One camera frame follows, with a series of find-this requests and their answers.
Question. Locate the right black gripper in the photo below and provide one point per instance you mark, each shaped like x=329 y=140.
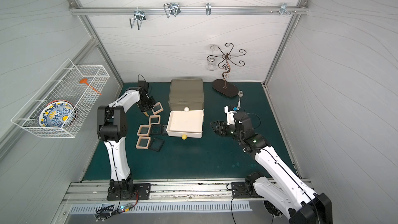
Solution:
x=222 y=128

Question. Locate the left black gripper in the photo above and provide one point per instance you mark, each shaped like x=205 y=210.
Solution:
x=148 y=104

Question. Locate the pink brooch box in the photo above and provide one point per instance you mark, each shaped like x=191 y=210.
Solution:
x=157 y=108
x=144 y=130
x=154 y=119
x=143 y=142

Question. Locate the three-tier drawer cabinet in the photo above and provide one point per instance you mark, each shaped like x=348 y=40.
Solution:
x=186 y=102

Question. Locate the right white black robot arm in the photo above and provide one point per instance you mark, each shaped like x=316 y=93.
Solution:
x=288 y=194

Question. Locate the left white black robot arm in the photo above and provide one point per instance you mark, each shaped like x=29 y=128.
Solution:
x=112 y=129

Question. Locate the black brooch box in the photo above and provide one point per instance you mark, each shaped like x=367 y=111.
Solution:
x=156 y=144
x=164 y=130
x=156 y=129

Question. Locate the hello kitty metal spoon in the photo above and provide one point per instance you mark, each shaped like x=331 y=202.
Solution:
x=240 y=95

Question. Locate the brown metal jewelry stand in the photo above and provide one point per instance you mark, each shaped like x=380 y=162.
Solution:
x=222 y=85

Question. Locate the clear wine glass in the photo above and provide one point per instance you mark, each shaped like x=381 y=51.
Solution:
x=211 y=59

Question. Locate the orange plastic spoon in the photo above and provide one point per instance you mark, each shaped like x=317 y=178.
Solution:
x=85 y=82

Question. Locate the blue yellow patterned plate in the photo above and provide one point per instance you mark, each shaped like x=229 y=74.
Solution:
x=56 y=114

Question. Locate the metal double hook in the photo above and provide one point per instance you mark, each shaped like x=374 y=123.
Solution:
x=137 y=19
x=172 y=9

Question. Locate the metal single hook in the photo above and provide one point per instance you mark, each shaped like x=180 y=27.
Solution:
x=208 y=9

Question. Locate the white vent strip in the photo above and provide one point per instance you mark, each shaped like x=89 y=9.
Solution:
x=168 y=207

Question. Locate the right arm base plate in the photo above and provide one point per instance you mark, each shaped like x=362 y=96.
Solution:
x=243 y=190

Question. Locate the white wire basket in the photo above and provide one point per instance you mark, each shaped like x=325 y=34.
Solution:
x=63 y=85

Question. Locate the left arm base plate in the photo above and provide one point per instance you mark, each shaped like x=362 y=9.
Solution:
x=121 y=191

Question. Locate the aluminium top rail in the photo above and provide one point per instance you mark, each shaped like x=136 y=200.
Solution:
x=185 y=10

